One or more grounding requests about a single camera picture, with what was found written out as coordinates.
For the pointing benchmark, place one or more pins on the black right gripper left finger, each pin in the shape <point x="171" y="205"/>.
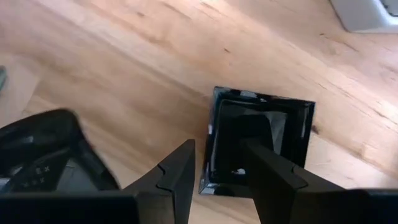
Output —
<point x="168" y="193"/>

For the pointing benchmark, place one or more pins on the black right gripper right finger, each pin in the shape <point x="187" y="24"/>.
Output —
<point x="273" y="193"/>

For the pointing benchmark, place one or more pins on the small black square plate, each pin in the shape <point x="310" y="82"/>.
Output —
<point x="227" y="124"/>

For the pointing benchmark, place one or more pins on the black oval plate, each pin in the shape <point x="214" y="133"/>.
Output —
<point x="46" y="140"/>

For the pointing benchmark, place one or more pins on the white hexagonal plant pot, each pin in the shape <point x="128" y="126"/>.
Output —
<point x="363" y="15"/>

